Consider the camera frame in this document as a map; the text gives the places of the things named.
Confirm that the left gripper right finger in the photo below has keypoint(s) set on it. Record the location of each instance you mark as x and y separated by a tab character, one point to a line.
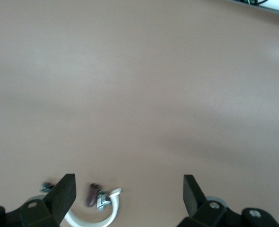
192	196

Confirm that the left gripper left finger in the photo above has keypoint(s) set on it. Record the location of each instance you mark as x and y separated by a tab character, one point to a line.
61	196

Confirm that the small black plastic component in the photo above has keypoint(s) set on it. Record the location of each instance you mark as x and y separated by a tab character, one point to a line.
46	186

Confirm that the dark brown block component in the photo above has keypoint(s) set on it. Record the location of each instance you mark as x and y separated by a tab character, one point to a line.
92	196

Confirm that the white curved plastic clamp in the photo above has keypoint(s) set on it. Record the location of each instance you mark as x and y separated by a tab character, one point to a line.
115	203

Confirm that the brown table mat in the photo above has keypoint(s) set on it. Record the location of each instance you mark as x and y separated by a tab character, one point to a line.
139	94

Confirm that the small silver metal bracket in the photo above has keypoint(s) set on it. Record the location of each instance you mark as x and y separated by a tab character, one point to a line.
102	201

